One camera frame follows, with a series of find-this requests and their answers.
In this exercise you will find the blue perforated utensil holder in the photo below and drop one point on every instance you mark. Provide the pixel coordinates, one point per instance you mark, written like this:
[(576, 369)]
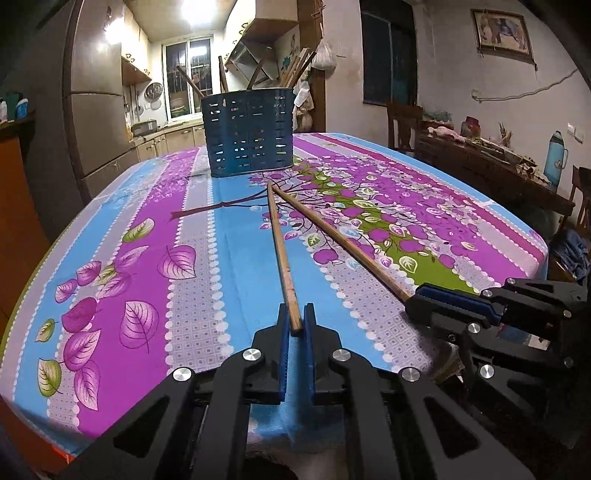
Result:
[(249, 134)]

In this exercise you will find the blue cloth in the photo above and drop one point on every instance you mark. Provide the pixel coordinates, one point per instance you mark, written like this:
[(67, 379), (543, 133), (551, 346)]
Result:
[(572, 254)]

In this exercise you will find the dark window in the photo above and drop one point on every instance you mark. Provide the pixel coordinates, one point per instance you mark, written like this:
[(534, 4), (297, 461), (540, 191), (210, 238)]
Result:
[(388, 50)]

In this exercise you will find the brown wooden chopstick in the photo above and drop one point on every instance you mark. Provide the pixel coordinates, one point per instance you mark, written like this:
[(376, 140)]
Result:
[(341, 242), (284, 263), (223, 76)]

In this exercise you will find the floral striped tablecloth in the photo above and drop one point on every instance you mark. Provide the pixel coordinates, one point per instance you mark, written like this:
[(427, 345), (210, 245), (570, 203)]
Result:
[(207, 258)]

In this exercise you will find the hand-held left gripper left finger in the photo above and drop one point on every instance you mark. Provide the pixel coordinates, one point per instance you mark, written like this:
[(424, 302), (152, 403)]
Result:
[(282, 360)]

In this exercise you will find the hanging shopping bags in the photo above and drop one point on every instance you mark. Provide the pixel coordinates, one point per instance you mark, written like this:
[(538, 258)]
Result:
[(302, 106)]

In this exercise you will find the wooden chair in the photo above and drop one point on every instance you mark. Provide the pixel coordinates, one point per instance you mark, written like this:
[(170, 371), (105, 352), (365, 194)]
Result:
[(579, 194), (404, 127)]

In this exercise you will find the wall socket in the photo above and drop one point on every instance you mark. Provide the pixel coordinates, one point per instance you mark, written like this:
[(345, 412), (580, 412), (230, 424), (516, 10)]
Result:
[(575, 130)]

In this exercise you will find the silver refrigerator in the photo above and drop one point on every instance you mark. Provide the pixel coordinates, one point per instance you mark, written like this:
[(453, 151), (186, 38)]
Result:
[(99, 101)]

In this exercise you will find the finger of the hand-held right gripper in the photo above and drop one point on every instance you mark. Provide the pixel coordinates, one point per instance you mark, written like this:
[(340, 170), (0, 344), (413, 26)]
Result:
[(434, 316), (457, 300)]

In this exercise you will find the blue thermos flask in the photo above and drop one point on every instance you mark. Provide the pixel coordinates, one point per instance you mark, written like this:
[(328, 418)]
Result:
[(555, 157)]

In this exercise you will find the white plastic bag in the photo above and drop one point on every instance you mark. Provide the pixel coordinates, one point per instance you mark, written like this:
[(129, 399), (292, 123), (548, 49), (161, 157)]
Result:
[(324, 55)]

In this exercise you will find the ceiling light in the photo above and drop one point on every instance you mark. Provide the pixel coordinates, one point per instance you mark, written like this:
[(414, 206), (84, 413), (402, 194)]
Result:
[(203, 9)]

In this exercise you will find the red container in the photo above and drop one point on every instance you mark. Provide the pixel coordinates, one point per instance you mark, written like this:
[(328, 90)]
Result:
[(471, 127)]

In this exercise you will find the wall kitchen cabinet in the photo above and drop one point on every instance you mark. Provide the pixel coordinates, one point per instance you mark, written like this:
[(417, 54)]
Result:
[(272, 21), (135, 50)]

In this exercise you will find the kitchen counter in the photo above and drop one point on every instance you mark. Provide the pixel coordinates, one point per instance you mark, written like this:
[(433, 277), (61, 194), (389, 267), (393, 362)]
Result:
[(171, 141)]

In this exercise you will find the kitchen window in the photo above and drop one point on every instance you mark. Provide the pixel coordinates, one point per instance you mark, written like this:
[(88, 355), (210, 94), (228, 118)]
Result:
[(188, 81)]

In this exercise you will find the framed picture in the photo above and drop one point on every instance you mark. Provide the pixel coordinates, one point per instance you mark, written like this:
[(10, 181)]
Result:
[(502, 32)]

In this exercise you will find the dark wooden side table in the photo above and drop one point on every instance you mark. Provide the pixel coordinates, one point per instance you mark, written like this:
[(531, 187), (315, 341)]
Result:
[(489, 170)]

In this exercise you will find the teal container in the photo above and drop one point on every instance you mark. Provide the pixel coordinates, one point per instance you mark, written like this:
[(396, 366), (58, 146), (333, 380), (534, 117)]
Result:
[(11, 104)]

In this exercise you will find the pink cloth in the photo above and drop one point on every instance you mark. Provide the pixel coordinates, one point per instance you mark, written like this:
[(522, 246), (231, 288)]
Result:
[(445, 132)]

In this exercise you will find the orange wooden cabinet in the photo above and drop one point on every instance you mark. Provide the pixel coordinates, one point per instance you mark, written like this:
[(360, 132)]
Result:
[(18, 207)]

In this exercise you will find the range hood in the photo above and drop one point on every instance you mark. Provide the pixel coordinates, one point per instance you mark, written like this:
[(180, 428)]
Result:
[(251, 60)]

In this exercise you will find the metal strainer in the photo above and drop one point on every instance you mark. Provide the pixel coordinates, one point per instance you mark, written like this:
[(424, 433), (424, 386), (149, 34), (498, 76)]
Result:
[(154, 92)]

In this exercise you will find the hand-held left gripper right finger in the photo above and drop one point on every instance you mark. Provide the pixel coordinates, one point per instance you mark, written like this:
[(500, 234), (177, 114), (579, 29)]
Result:
[(310, 360)]

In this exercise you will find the wooden cooking utensil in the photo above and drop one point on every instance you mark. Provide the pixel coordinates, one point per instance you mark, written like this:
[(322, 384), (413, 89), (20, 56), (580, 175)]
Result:
[(259, 68), (190, 81)]

